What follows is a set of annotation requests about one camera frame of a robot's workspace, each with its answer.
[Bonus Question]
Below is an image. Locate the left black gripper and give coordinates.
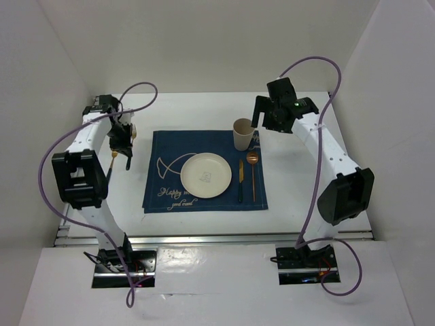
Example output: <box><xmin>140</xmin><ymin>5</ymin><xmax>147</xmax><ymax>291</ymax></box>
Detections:
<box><xmin>107</xmin><ymin>122</ymin><xmax>133</xmax><ymax>158</ymax></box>

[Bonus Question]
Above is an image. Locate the gold fork green handle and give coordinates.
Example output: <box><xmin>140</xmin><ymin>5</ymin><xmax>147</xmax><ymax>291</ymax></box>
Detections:
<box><xmin>126</xmin><ymin>124</ymin><xmax>137</xmax><ymax>170</ymax></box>
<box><xmin>106</xmin><ymin>151</ymin><xmax>118</xmax><ymax>182</ymax></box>

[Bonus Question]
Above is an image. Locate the beige paper cup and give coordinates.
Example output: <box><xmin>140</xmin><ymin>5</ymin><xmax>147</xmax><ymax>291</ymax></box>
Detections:
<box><xmin>232</xmin><ymin>118</ymin><xmax>255</xmax><ymax>151</ymax></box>

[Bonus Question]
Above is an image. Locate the dark blue cloth placemat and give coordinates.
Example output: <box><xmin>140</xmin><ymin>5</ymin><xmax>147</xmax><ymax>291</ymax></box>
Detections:
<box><xmin>143</xmin><ymin>130</ymin><xmax>268</xmax><ymax>213</ymax></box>

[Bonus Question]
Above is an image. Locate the copper spoon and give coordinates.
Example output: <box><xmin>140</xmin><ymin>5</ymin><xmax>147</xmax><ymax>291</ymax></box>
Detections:
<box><xmin>247</xmin><ymin>151</ymin><xmax>259</xmax><ymax>202</ymax></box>

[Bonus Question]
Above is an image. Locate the gold knife green handle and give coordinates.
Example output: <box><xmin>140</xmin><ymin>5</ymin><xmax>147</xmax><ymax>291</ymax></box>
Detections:
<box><xmin>238</xmin><ymin>159</ymin><xmax>244</xmax><ymax>203</ymax></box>

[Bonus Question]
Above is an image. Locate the cream round plate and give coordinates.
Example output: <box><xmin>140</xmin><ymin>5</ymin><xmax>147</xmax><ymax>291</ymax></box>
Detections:
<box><xmin>180</xmin><ymin>153</ymin><xmax>232</xmax><ymax>199</ymax></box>

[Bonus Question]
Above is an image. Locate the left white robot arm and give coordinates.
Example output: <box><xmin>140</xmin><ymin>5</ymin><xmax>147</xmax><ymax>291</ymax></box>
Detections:
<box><xmin>51</xmin><ymin>94</ymin><xmax>135</xmax><ymax>271</ymax></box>

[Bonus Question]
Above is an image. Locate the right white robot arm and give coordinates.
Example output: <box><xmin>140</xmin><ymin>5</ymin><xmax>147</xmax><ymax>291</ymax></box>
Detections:
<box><xmin>251</xmin><ymin>77</ymin><xmax>375</xmax><ymax>266</ymax></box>

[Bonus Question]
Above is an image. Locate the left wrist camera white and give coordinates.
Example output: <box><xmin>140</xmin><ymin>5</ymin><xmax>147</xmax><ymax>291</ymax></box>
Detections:
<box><xmin>118</xmin><ymin>111</ymin><xmax>134</xmax><ymax>126</ymax></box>

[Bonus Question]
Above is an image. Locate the aluminium rail front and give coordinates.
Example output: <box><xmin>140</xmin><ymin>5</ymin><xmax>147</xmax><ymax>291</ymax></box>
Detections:
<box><xmin>54</xmin><ymin>230</ymin><xmax>375</xmax><ymax>249</ymax></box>

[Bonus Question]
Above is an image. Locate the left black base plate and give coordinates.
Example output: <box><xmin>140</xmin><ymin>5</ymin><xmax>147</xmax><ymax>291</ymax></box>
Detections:
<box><xmin>85</xmin><ymin>250</ymin><xmax>157</xmax><ymax>289</ymax></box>

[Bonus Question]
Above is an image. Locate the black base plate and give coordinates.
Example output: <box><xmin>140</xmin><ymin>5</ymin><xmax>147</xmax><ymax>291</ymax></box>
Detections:
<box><xmin>85</xmin><ymin>250</ymin><xmax>157</xmax><ymax>289</ymax></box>
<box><xmin>270</xmin><ymin>245</ymin><xmax>341</xmax><ymax>285</ymax></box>

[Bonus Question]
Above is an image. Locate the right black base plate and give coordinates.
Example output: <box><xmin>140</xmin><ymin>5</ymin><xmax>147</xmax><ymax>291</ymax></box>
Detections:
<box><xmin>270</xmin><ymin>245</ymin><xmax>341</xmax><ymax>285</ymax></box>

